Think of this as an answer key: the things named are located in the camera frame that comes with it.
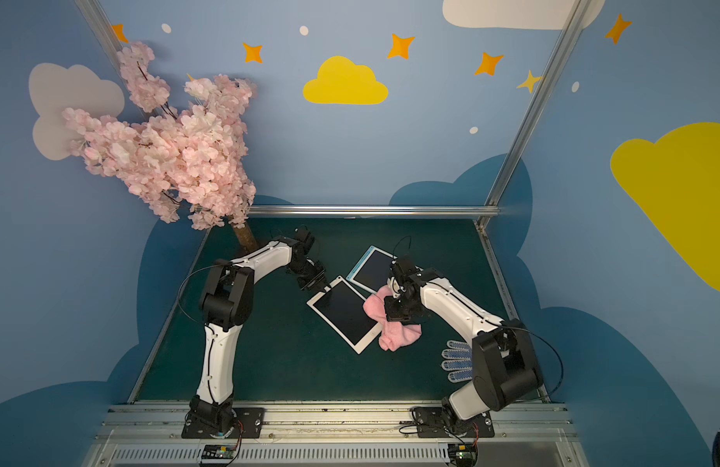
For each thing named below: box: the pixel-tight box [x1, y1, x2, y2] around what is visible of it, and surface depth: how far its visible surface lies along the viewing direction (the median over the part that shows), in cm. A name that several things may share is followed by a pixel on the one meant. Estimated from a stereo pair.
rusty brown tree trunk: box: [233, 221, 259, 253], surface depth 103 cm
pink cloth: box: [362, 284, 423, 352], surface depth 84 cm
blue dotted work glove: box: [440, 339, 473, 383], surface depth 86 cm
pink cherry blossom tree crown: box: [62, 42, 257, 230], surface depth 66 cm
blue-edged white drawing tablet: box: [345, 245, 398, 294], surface depth 112 cm
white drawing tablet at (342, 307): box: [306, 275, 383, 356], surface depth 97 cm
